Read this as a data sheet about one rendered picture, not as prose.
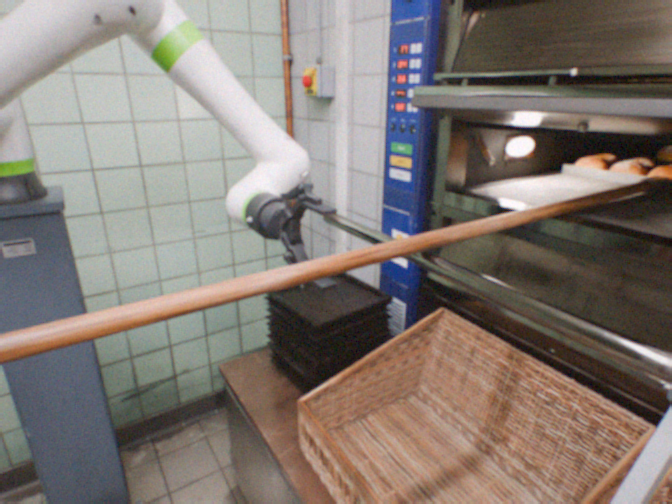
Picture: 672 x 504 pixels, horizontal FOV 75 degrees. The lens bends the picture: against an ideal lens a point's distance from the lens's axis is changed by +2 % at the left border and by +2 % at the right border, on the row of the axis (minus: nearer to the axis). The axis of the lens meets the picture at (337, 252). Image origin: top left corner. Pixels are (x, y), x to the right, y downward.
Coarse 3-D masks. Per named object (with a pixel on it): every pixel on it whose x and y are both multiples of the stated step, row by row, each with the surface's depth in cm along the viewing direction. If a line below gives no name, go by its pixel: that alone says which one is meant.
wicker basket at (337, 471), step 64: (448, 320) 121; (320, 384) 107; (384, 384) 119; (448, 384) 119; (512, 384) 103; (576, 384) 91; (320, 448) 98; (384, 448) 109; (448, 448) 109; (512, 448) 103; (576, 448) 91; (640, 448) 78
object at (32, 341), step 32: (608, 192) 102; (640, 192) 110; (480, 224) 79; (512, 224) 84; (352, 256) 65; (384, 256) 68; (224, 288) 55; (256, 288) 57; (64, 320) 47; (96, 320) 48; (128, 320) 49; (160, 320) 51; (0, 352) 43; (32, 352) 45
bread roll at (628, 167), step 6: (624, 162) 126; (630, 162) 125; (636, 162) 125; (612, 168) 129; (618, 168) 127; (624, 168) 125; (630, 168) 124; (636, 168) 123; (642, 168) 123; (636, 174) 123; (642, 174) 123
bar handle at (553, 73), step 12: (444, 72) 98; (456, 72) 95; (468, 72) 92; (480, 72) 89; (492, 72) 87; (504, 72) 85; (516, 72) 83; (528, 72) 81; (540, 72) 79; (552, 72) 77; (564, 72) 75; (468, 84) 92; (552, 84) 77
